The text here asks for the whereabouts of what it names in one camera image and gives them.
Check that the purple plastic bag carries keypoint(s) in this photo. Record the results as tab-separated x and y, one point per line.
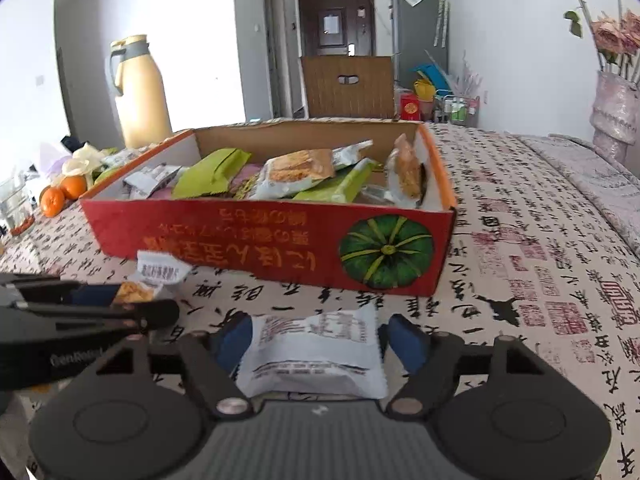
50	160

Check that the wooden chair back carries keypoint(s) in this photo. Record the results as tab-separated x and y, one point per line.
345	95

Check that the pale pink vase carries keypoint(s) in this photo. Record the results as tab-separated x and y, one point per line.
617	115

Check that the green snack packet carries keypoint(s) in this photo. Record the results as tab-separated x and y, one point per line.
215	172
340	185

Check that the blue plastic item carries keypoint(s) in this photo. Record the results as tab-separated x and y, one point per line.
430	72

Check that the dried pink roses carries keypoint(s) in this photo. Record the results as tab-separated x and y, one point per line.
615	35

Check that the yellow thermos jug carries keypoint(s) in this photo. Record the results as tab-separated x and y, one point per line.
145	105

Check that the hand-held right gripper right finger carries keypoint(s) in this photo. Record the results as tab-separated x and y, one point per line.
405	342

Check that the red cardboard box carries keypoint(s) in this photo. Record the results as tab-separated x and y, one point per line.
250	240

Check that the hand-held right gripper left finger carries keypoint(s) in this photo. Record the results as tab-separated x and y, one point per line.
235	342

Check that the small green packets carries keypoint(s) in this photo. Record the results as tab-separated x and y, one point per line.
107	174

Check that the white packet with cracker picture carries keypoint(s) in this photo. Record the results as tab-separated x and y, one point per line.
295	170
160	265
350	152

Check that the cream crumpled wrapper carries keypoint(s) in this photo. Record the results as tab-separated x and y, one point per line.
85	160

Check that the grey refrigerator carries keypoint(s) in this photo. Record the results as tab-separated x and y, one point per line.
417	30

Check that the orange fruit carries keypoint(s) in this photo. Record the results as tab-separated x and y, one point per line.
74	186
52	201

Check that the white snack packet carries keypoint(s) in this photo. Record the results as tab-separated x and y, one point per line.
310	355
150	177

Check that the white dried grass bunch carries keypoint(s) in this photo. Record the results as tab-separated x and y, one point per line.
467	77

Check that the clear glass cup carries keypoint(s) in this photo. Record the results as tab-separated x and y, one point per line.
15	207

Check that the tan cracker snack packet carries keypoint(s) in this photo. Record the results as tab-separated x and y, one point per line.
406	172

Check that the red gift box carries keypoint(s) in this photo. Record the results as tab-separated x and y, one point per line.
410	107

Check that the metal rack with bottles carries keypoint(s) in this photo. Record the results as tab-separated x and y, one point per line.
459	110

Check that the dark brown door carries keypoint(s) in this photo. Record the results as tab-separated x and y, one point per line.
312	30

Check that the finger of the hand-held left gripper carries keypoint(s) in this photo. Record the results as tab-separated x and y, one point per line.
65	292
125	316

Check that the white folded umbrella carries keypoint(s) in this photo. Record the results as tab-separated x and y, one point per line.
442	15

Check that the grey patterned cloth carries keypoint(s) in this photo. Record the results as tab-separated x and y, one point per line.
590	175

